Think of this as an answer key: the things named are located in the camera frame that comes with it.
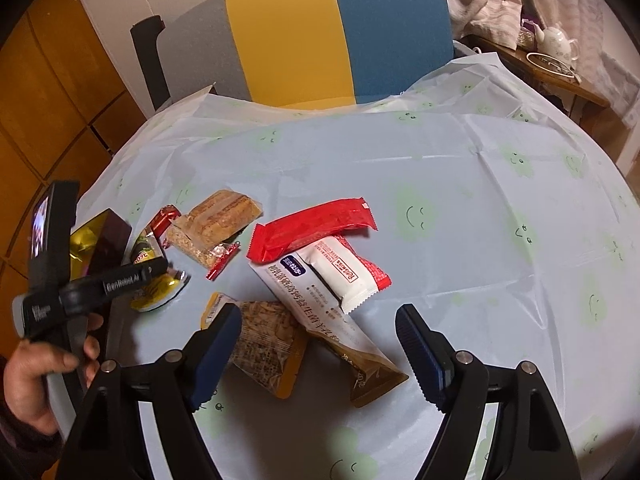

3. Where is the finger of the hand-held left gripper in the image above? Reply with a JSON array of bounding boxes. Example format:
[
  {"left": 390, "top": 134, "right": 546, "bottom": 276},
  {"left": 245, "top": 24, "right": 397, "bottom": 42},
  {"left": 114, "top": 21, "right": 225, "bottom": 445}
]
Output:
[{"left": 92, "top": 256, "right": 171, "bottom": 306}]

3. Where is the yellow-edged seed packet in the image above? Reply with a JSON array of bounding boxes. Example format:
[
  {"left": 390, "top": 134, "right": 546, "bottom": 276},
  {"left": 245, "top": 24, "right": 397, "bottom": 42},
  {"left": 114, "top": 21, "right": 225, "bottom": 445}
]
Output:
[{"left": 200, "top": 292, "right": 309, "bottom": 400}]

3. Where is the yellow wooden cabinet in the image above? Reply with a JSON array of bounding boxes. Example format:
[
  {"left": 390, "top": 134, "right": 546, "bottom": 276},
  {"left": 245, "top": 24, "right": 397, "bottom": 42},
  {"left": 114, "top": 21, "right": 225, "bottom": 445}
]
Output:
[{"left": 0, "top": 0, "right": 146, "bottom": 281}]

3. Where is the red checkered snack packet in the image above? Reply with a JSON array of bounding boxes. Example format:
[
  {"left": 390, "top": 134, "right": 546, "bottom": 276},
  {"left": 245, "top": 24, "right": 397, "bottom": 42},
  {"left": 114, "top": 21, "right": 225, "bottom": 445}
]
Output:
[{"left": 332, "top": 234, "right": 392, "bottom": 291}]

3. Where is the clear-wrapped brown cake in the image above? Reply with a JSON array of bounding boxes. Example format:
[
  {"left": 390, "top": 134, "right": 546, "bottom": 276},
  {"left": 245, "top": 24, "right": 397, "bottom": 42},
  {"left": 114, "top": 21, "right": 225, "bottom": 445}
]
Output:
[{"left": 187, "top": 190, "right": 264, "bottom": 241}]

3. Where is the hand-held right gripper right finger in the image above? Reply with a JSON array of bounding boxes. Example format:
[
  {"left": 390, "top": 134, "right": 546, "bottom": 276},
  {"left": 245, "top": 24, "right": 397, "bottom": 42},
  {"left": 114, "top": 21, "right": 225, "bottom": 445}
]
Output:
[{"left": 394, "top": 302, "right": 583, "bottom": 480}]

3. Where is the small red clear candy packet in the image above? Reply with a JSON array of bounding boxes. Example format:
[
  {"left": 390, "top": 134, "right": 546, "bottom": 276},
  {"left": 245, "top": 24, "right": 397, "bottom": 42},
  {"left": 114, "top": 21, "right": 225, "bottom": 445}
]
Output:
[{"left": 206, "top": 241, "right": 241, "bottom": 281}]

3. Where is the plain red snack packet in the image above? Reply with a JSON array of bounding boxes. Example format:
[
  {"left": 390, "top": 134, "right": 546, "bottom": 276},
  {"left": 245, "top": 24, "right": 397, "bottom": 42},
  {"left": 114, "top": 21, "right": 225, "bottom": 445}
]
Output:
[{"left": 246, "top": 199, "right": 377, "bottom": 264}]

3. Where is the grey yellow blue chair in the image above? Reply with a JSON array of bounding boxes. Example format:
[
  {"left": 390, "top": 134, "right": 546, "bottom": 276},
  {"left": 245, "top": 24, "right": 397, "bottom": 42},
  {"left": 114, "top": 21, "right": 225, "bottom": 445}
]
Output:
[{"left": 130, "top": 0, "right": 456, "bottom": 111}]

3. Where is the brown snack packet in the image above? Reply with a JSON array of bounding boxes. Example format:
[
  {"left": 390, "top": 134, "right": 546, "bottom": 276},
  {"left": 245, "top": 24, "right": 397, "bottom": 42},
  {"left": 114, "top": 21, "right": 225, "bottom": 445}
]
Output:
[{"left": 281, "top": 236, "right": 377, "bottom": 316}]

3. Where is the long white and brown packet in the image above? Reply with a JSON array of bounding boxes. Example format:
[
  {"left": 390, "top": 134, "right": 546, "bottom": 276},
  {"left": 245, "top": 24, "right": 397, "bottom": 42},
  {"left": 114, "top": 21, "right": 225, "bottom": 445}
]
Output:
[{"left": 248, "top": 255, "right": 410, "bottom": 408}]

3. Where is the round white-rimmed tray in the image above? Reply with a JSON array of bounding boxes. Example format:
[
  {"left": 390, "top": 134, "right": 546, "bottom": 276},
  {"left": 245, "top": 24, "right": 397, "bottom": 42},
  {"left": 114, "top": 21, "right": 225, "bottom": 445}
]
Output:
[{"left": 525, "top": 51, "right": 581, "bottom": 82}]

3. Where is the yellow-green snack packet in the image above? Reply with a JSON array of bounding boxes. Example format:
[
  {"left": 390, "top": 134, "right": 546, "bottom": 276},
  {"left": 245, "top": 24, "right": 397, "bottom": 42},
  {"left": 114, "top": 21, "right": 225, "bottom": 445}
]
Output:
[{"left": 131, "top": 227, "right": 192, "bottom": 313}]

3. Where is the person's left hand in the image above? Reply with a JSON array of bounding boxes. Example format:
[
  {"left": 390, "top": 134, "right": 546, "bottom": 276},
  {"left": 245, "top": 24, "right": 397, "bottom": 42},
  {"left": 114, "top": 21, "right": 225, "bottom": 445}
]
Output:
[{"left": 2, "top": 312, "right": 106, "bottom": 436}]

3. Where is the small red wrapped candy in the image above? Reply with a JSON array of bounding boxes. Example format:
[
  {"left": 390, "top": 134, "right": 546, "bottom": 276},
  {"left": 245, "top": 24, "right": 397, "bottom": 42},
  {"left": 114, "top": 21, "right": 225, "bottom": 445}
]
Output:
[{"left": 152, "top": 205, "right": 182, "bottom": 238}]

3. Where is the clear-wrapped oat bar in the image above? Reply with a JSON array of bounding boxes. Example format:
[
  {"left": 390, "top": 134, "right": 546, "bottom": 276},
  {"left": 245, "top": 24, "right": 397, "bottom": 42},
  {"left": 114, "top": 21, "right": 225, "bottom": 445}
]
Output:
[{"left": 165, "top": 217, "right": 236, "bottom": 268}]

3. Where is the purple and gold box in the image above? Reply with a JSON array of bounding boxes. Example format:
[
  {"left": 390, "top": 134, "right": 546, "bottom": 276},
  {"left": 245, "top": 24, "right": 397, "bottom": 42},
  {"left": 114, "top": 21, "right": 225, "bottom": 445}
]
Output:
[{"left": 70, "top": 208, "right": 133, "bottom": 281}]

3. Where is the white teapot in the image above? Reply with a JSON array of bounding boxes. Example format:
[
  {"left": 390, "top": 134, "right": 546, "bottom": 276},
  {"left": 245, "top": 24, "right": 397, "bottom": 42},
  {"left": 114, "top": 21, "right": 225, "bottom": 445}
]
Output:
[{"left": 532, "top": 25, "right": 581, "bottom": 63}]

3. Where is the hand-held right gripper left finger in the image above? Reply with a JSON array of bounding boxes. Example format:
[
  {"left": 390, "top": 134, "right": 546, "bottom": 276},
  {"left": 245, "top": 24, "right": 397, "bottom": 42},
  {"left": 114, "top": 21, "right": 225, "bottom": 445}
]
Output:
[{"left": 60, "top": 302, "right": 244, "bottom": 480}]

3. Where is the person's left forearm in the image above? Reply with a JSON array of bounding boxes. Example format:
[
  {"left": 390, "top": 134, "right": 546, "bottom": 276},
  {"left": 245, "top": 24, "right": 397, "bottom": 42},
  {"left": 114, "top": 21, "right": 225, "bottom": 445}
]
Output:
[{"left": 0, "top": 400, "right": 68, "bottom": 480}]

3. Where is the wooden side table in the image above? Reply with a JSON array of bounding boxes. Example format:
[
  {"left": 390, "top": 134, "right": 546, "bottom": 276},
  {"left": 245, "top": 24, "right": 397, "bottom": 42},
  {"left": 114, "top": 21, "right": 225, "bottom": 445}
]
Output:
[{"left": 470, "top": 35, "right": 613, "bottom": 126}]

